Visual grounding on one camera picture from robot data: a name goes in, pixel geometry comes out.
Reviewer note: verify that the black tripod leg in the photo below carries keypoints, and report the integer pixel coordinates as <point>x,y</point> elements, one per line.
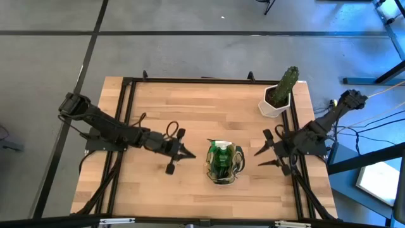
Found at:
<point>269,7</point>

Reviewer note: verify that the blue-grey cabinet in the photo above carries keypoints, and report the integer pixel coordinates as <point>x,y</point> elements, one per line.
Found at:
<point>345,190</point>

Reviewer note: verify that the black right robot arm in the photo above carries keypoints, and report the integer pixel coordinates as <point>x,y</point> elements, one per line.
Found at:
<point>322,126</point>

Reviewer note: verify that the cream green-trimmed gardening bag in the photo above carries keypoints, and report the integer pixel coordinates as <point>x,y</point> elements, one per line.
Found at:
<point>239,158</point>

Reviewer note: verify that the black rig bar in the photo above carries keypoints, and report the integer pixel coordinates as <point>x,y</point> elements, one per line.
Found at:
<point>47,223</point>

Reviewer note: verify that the black aluminium table frame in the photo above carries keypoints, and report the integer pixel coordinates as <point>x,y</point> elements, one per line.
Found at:
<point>190,80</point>

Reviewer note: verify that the black diagonal stand beam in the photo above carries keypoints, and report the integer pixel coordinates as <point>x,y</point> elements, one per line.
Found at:
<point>392,72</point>

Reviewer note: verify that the green plastic spray bottle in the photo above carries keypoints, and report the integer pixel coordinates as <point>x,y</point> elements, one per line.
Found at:
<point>221,158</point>

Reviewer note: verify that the white panel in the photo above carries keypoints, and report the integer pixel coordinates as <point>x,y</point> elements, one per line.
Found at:
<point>378,183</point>

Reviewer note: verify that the yellow power plug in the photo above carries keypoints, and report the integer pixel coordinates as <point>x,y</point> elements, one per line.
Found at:
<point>333,102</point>

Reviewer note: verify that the small black camera block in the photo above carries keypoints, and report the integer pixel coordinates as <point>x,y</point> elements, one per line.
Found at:
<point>205,223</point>

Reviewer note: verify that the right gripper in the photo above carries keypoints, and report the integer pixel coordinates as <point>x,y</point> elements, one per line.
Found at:
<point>278,149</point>

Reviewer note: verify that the grey metal stand beam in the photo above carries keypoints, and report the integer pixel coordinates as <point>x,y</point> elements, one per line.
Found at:
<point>390,30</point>

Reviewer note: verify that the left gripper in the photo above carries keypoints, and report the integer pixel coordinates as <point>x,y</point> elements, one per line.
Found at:
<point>166,145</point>

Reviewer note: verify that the silver bracket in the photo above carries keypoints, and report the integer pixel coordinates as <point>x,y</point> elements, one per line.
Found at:
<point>117,221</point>
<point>291,225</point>

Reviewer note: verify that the blue floor beam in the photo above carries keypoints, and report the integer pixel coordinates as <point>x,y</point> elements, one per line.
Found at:
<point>364,81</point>

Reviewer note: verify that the white hexagonal plant pot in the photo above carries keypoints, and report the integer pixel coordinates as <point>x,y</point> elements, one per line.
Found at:
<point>269,109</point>

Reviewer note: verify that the black support beam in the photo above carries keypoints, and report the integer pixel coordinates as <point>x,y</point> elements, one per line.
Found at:
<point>364,160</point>

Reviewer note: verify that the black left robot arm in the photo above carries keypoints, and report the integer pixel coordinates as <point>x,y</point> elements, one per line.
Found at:
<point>107,128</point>

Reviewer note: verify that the green cactus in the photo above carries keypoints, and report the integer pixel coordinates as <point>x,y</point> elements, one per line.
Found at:
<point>286,85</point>

